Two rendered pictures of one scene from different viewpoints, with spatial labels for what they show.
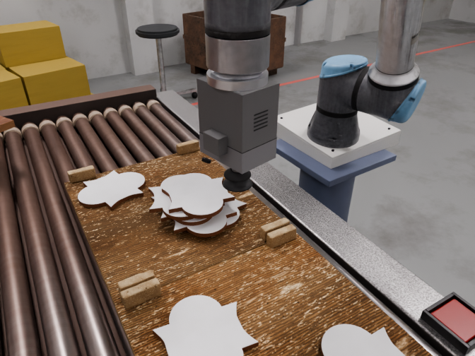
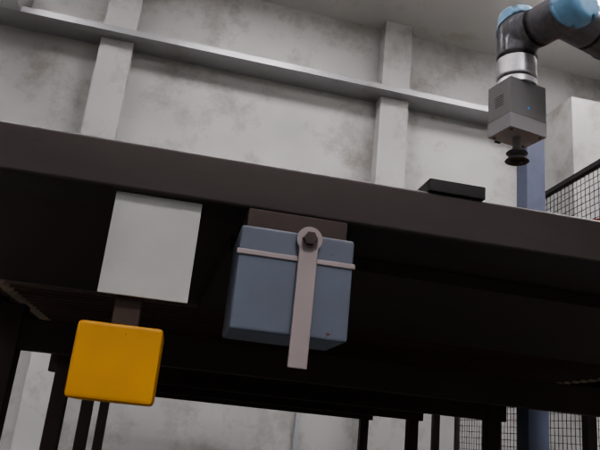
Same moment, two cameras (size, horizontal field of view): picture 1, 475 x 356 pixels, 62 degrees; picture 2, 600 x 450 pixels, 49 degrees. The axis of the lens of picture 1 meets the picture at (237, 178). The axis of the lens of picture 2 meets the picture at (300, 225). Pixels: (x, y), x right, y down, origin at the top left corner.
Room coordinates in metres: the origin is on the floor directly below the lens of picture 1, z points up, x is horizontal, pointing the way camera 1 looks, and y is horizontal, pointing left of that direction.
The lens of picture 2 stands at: (0.51, -1.16, 0.61)
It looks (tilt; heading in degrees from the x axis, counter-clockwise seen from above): 18 degrees up; 111
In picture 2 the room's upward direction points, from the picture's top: 6 degrees clockwise
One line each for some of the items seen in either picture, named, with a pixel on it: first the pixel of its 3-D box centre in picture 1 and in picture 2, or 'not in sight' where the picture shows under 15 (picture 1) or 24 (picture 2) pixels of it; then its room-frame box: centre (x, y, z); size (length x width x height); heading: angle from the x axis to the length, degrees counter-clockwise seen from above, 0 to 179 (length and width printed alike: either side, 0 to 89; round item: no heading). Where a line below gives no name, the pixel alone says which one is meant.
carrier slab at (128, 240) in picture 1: (169, 207); not in sight; (0.68, 0.14, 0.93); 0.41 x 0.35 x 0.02; 31
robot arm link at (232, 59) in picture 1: (235, 52); (518, 73); (0.48, 0.00, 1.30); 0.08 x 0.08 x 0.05
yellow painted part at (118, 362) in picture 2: not in sight; (129, 295); (0.07, -0.54, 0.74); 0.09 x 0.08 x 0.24; 30
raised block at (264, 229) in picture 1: (275, 229); not in sight; (0.58, -0.07, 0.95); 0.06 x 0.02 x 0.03; 121
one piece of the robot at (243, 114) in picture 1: (229, 116); (513, 112); (0.47, 0.01, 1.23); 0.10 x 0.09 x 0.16; 133
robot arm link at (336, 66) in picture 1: (343, 82); not in sight; (1.05, -0.29, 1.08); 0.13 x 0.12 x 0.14; 51
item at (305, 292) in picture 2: not in sight; (287, 293); (0.23, -0.44, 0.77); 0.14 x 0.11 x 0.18; 30
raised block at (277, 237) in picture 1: (281, 236); not in sight; (0.56, -0.08, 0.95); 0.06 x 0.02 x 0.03; 121
